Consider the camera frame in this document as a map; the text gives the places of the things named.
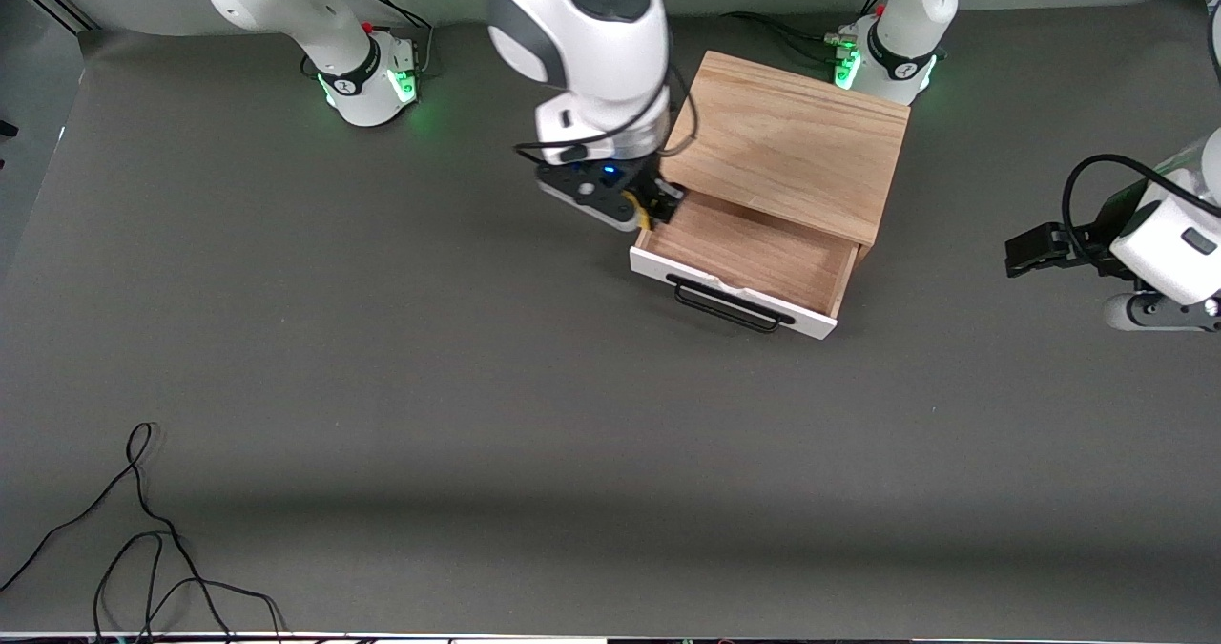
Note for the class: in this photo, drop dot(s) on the black corner rail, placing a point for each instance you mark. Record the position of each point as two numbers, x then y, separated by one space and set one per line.
62 3

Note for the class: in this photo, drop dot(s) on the yellow block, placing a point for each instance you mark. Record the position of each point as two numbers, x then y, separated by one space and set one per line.
637 213

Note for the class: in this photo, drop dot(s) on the wooden drawer cabinet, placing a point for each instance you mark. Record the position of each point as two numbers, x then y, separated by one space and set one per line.
792 138

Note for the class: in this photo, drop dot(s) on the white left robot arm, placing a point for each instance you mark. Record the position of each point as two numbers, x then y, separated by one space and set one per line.
906 14

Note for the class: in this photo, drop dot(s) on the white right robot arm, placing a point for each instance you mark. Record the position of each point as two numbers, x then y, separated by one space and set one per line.
591 24

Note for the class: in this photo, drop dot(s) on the white-fronted wooden drawer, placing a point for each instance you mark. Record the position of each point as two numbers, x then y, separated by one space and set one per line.
754 253

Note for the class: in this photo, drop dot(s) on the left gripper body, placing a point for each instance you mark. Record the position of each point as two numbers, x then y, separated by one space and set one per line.
1097 235

